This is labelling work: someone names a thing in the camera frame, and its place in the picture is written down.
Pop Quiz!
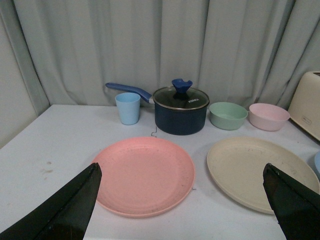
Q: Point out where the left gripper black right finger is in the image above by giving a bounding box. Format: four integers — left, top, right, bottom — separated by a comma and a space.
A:
263, 163, 320, 240

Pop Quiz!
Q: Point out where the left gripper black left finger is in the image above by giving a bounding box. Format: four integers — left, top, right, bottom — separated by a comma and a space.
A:
0, 163, 102, 240

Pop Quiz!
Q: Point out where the blue plate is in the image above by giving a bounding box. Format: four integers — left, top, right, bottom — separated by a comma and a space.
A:
314, 151, 320, 178

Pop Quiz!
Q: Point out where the pink plate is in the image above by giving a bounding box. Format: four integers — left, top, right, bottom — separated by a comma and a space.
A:
93, 137, 196, 218

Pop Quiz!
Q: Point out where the cream plate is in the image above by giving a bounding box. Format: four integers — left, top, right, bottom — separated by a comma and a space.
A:
207, 136, 320, 215

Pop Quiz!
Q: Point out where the pink bowl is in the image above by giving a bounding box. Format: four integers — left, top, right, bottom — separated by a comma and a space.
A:
249, 103, 291, 132

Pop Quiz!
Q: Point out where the cream toaster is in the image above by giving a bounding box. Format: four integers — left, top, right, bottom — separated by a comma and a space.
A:
288, 71, 320, 140

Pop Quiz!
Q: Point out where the green bowl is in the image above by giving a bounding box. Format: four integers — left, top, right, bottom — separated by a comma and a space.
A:
209, 102, 248, 131

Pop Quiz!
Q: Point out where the light blue cup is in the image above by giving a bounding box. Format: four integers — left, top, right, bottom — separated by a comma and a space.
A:
115, 92, 141, 125

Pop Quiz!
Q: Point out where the dark blue saucepan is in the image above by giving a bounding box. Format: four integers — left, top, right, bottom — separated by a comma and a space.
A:
105, 82, 209, 136

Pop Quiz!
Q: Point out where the glass pot lid, blue knob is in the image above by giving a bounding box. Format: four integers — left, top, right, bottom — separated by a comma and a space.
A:
153, 78, 210, 111

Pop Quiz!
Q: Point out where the grey curtain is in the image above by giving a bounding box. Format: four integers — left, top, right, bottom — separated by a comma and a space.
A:
0, 0, 320, 149

